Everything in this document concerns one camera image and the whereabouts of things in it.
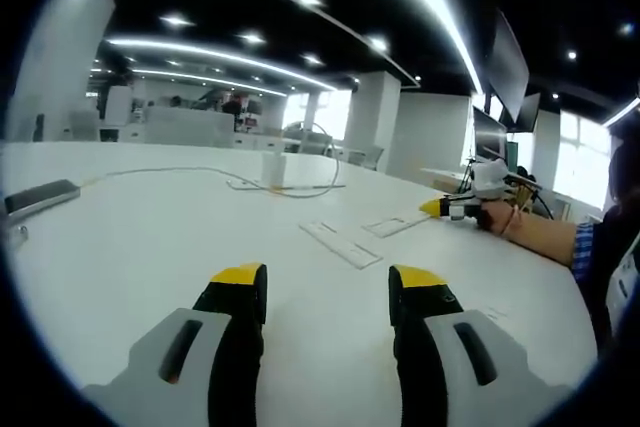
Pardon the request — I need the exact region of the grey office chair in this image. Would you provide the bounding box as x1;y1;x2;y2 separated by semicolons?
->
358;146;386;171

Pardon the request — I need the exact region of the white charging cable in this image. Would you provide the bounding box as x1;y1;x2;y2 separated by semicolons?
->
79;121;348;199

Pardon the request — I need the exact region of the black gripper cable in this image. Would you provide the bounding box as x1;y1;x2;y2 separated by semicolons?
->
508;172;557;222

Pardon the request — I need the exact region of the white chest-worn device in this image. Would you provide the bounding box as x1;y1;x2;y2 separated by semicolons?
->
607;251;640;329

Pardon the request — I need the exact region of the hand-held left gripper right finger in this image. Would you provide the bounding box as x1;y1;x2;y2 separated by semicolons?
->
388;263;574;427

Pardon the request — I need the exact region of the large hanging monitor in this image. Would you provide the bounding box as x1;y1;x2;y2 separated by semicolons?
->
486;8;531;121

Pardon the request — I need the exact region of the red string bracelet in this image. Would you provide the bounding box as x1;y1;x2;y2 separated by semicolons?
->
501;203;524;239

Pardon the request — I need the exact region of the person's right hand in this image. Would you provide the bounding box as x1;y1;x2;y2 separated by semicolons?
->
478;200;519;239

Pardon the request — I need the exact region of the desk monitor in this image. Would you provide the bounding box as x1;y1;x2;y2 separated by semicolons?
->
471;106;509;159

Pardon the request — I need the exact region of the small hanging monitor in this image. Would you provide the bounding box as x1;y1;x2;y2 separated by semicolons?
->
509;92;543;131

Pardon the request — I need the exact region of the rectangular white socket holder cover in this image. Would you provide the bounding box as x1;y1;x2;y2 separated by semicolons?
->
361;212;434;239

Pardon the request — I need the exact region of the white charger adapter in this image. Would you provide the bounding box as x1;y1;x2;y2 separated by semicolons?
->
262;152;286;187

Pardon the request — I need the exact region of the blue plaid shirt sleeve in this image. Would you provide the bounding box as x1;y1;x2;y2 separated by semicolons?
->
569;219;600;284

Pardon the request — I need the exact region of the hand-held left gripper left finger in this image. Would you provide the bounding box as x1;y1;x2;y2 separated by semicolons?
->
82;262;268;427

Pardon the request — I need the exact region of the white perforated partition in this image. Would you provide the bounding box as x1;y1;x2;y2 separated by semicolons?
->
144;106;237;149

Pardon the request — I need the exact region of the shelf with coloured boxes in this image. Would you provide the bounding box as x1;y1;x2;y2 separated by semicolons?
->
234;91;267;134

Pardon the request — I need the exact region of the grey smartphone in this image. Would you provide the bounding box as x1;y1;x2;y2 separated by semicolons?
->
3;178;82;221

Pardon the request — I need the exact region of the white whiteboard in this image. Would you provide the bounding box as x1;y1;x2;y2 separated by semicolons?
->
106;85;134;124

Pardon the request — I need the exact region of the person's head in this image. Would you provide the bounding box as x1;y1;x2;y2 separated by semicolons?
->
607;139;640;218

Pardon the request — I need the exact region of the long white socket holder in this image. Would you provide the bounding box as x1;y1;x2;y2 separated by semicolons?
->
298;219;385;272

